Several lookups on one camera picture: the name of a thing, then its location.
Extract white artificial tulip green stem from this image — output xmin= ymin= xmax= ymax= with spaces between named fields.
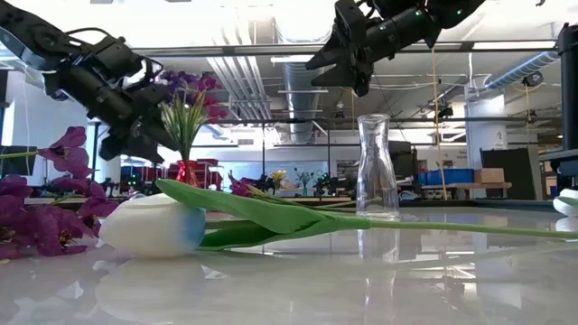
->
xmin=98 ymin=178 xmax=578 ymax=259
xmin=553 ymin=188 xmax=578 ymax=218

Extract white ceiling lamp bar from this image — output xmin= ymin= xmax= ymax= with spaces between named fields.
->
xmin=270 ymin=54 xmax=317 ymax=64

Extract violet artificial flower bunch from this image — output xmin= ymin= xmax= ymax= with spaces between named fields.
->
xmin=155 ymin=70 xmax=202 ymax=96

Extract red tool cart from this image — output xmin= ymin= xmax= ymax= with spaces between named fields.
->
xmin=169 ymin=157 xmax=225 ymax=190

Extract black board panel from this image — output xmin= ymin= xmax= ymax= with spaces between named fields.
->
xmin=479 ymin=147 xmax=543 ymax=200

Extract red glass vase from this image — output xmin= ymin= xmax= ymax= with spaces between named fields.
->
xmin=175 ymin=158 xmax=202 ymax=189

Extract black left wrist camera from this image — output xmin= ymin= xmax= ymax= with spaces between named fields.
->
xmin=92 ymin=34 xmax=145 ymax=80

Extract black ceiling camera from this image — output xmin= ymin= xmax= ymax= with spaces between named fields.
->
xmin=522 ymin=70 xmax=545 ymax=88

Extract yellow background flowers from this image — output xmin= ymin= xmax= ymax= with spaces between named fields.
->
xmin=269 ymin=169 xmax=288 ymax=190

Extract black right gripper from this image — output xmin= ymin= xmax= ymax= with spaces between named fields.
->
xmin=304 ymin=0 xmax=378 ymax=98

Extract silver ceiling duct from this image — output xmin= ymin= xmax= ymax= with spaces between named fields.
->
xmin=282 ymin=62 xmax=326 ymax=144

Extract blue plastic bin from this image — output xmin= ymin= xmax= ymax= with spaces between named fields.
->
xmin=417 ymin=168 xmax=475 ymax=186

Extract clear glass vase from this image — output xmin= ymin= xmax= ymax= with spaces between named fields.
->
xmin=355 ymin=113 xmax=401 ymax=220

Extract magenta artificial flower bunch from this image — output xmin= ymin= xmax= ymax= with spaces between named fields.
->
xmin=160 ymin=74 xmax=229 ymax=163
xmin=0 ymin=125 xmax=119 ymax=262
xmin=228 ymin=170 xmax=362 ymax=213

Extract wooden workbench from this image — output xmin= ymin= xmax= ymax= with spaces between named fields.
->
xmin=419 ymin=181 xmax=514 ymax=200

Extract blue white striped duct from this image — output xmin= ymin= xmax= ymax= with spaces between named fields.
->
xmin=485 ymin=50 xmax=561 ymax=90

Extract brown cardboard box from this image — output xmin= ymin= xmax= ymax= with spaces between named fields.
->
xmin=473 ymin=167 xmax=506 ymax=184

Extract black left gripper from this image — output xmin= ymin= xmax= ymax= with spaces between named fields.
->
xmin=44 ymin=60 xmax=182 ymax=164

